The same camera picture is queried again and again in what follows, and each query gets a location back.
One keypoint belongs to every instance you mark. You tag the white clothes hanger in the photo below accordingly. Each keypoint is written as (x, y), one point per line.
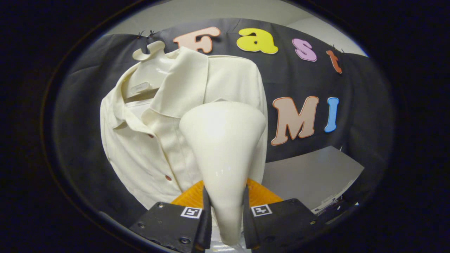
(151, 66)

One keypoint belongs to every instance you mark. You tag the cream button shirt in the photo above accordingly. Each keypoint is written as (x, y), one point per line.
(140, 154)

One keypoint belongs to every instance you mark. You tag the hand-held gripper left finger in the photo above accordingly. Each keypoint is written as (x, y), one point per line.
(172, 225)

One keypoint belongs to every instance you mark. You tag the white cabinet with grey top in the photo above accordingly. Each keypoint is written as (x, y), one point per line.
(309, 175)

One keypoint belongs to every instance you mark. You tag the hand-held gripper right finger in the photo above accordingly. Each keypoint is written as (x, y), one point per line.
(284, 225)

